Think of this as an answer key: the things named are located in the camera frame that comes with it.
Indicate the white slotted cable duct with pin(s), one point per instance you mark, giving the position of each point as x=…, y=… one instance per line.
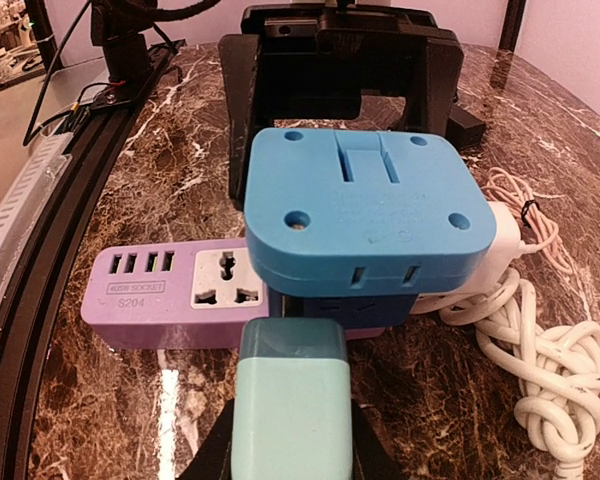
x=37, y=176

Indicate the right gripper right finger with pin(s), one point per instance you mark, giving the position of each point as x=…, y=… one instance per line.
x=370, y=459

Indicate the white charger cube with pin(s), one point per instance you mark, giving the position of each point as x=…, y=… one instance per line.
x=505, y=247

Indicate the small teal plug adapter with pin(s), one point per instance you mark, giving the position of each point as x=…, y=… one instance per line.
x=292, y=408

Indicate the dark blue cube socket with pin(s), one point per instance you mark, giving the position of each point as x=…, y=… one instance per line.
x=353, y=313

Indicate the black plug adapter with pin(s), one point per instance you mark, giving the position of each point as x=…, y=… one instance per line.
x=464, y=130

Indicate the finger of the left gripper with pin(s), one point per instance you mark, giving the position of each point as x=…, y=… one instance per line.
x=239, y=55
x=436, y=68

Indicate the blue adapter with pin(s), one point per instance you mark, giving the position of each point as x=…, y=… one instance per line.
x=344, y=213

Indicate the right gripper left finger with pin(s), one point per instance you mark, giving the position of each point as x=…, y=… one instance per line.
x=213, y=459

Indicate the purple power strip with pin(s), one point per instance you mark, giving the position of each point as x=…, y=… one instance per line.
x=185, y=295

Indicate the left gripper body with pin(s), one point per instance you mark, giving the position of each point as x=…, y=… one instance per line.
x=317, y=62

